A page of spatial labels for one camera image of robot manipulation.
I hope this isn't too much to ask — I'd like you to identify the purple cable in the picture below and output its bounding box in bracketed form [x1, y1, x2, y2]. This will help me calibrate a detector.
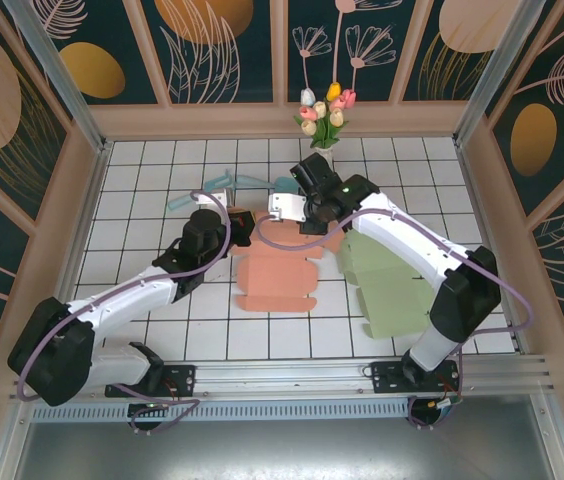
[256, 209, 534, 431]
[15, 189, 233, 435]

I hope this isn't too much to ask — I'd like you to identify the aluminium frame post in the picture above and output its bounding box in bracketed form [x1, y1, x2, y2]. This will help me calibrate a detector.
[452, 0, 548, 147]
[1, 0, 113, 154]

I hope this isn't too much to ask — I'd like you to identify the light blue garden trowel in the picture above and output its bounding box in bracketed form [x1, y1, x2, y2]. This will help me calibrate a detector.
[235, 173, 297, 197]

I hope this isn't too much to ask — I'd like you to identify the light blue garden fork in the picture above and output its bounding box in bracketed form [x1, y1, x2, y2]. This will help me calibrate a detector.
[166, 168, 237, 212]

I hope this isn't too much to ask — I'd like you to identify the green paper box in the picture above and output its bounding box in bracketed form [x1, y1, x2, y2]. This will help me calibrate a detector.
[336, 230, 439, 341]

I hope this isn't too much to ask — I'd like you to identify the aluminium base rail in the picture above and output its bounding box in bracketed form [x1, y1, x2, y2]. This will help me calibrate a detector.
[9, 353, 556, 401]

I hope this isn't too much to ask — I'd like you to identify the grey slotted cable duct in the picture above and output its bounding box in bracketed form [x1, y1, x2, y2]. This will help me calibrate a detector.
[31, 399, 413, 422]

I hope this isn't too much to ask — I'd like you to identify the artificial tulip bouquet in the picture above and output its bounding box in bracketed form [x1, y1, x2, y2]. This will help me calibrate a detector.
[293, 81, 358, 150]

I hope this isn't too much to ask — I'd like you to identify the grey metal sheet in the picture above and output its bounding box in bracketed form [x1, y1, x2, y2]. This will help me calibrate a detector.
[11, 419, 556, 480]

